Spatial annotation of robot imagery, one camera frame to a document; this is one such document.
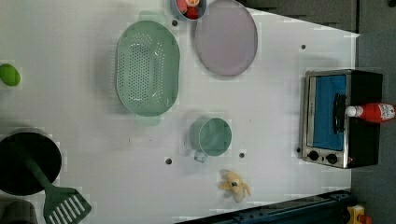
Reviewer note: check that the black toaster oven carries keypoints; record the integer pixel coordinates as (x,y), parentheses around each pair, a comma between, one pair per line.
(330,137)

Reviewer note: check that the green mug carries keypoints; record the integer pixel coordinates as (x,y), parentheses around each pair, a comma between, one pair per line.
(210,137)

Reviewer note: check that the green slotted spatula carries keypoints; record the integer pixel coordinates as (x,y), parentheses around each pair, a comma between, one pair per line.
(62,205)

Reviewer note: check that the red ketchup bottle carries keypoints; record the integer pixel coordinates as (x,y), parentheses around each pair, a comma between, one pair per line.
(374,112)

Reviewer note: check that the yellow toy banana peel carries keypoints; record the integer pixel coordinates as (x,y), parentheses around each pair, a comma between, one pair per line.
(232,182)

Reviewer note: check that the blue bowl of toy fruit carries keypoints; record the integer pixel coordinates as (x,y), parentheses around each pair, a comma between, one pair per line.
(192,14)

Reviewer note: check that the lilac round plate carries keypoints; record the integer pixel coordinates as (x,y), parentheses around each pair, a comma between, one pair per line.
(226,38)

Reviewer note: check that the orange toy fruit slice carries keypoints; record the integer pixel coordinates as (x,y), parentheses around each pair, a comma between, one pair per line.
(192,3)

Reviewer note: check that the green toy lime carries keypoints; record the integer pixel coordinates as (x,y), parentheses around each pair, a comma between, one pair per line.
(9,75)

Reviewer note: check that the green perforated colander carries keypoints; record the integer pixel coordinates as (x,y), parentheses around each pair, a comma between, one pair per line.
(148,58)

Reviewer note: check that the small black cylinder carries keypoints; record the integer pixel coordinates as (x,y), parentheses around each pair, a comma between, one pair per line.
(19,212)

